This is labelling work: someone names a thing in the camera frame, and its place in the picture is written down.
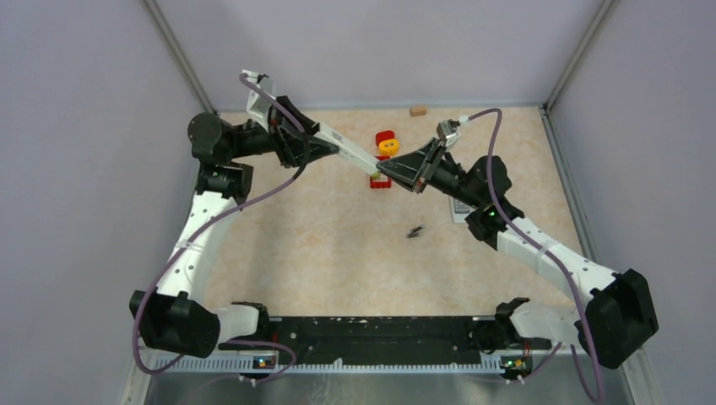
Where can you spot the blue battery pair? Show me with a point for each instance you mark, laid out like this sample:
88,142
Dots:
415,232

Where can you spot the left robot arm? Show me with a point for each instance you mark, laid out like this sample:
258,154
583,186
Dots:
169,315

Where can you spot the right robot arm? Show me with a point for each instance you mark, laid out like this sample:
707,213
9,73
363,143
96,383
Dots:
613,314

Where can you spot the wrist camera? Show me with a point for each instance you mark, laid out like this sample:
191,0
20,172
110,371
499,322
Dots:
261,89
447,131

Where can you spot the small wooden block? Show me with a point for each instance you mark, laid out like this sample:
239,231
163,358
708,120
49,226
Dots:
418,110

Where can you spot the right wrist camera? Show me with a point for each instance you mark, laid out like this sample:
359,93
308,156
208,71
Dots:
447,131

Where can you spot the red toy brick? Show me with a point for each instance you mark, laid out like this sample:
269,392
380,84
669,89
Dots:
379,181

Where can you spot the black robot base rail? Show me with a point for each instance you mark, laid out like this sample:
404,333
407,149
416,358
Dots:
390,340

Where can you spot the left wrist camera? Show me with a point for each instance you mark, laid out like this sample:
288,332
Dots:
261,89

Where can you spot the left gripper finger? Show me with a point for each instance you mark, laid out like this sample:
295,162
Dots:
295,116
312,150

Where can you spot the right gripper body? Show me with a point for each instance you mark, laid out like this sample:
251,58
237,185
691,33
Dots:
443,175

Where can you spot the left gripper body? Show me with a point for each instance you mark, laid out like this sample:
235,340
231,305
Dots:
283,145

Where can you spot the white rectangular stick device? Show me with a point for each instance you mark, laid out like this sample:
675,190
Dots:
349,150

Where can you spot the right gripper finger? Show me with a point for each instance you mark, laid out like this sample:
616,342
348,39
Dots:
412,165
410,181

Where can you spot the white remote control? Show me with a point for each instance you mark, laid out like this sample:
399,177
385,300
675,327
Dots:
459,210

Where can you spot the red toy block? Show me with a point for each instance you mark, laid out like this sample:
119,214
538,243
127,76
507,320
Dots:
384,136

